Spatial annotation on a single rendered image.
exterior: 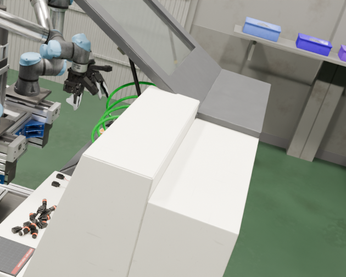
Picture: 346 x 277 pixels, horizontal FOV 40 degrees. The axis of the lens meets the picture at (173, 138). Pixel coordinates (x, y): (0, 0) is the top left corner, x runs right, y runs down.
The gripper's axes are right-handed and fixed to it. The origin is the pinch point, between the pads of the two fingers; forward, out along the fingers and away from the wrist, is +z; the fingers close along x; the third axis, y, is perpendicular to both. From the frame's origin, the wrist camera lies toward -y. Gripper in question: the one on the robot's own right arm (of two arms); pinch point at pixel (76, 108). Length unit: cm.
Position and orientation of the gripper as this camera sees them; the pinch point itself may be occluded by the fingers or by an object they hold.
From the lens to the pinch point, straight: 246.0
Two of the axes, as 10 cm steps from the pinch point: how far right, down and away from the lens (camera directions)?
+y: -9.4, -3.2, 1.2
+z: -2.4, 8.6, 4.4
